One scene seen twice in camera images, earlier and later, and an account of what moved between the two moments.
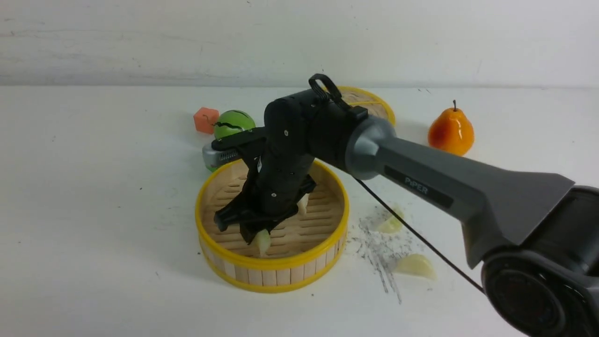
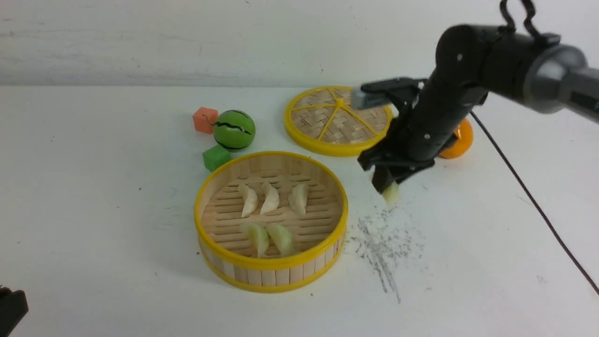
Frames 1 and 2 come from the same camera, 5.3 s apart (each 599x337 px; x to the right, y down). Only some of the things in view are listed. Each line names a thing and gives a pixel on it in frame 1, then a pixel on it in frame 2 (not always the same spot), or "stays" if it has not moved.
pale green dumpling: [392, 224] -> [392, 195]
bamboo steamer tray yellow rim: [307, 248] stays
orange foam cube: [204, 119] stays
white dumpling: [302, 204] stays
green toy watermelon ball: [231, 121] stays
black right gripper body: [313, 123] -> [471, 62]
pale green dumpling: [262, 239] stays
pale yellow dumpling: [417, 265] -> [281, 238]
